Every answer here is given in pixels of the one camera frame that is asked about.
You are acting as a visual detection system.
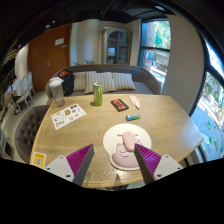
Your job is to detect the green drink can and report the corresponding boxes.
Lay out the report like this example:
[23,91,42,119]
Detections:
[92,82,104,107]

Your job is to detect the white sticker sheet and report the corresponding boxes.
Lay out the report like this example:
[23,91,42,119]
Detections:
[50,103,88,131]

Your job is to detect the black box orange print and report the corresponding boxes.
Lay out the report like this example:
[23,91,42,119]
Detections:
[110,98,130,113]

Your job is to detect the grey tufted chair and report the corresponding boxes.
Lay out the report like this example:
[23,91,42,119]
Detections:
[13,104,51,164]

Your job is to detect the black-framed window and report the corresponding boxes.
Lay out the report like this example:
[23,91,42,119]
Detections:
[138,19,172,83]

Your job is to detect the yellow white card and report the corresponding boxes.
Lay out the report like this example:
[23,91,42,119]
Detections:
[30,151,48,168]

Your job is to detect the striped beige cushion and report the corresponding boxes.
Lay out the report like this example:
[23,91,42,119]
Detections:
[72,70,98,92]
[111,72,137,91]
[84,71,117,95]

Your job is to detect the arched glass-door cabinet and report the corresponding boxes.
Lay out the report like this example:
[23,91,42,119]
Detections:
[101,26,133,66]

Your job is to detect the brown wooden door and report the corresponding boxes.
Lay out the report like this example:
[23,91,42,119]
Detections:
[28,22,73,94]

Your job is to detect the pink computer mouse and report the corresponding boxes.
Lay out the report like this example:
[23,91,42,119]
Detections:
[122,130,143,153]

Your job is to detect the white mouse pad pink character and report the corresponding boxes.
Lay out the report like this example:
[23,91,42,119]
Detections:
[102,123,153,172]

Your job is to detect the black backpack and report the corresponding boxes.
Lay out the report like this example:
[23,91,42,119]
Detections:
[57,69,76,97]

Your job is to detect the small green blue pack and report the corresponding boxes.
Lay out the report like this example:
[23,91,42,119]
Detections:
[125,113,141,122]

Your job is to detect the white dining chairs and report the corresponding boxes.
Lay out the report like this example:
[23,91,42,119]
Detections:
[16,71,37,108]

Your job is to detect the white tube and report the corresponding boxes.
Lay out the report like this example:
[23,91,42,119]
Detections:
[128,95,141,110]

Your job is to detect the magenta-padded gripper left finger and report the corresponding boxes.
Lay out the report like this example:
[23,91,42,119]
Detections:
[44,143,95,187]

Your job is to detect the large curved window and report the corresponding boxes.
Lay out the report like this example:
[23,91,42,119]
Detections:
[189,39,224,163]

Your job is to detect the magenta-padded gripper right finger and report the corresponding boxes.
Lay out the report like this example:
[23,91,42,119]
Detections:
[133,143,184,185]

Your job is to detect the clear shaker bottle white lid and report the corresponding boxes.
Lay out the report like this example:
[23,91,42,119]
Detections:
[48,76,66,109]

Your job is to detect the grey curved sofa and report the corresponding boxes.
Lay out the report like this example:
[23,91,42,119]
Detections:
[44,63,162,101]

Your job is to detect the person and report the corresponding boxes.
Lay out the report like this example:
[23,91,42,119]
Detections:
[9,74,24,114]

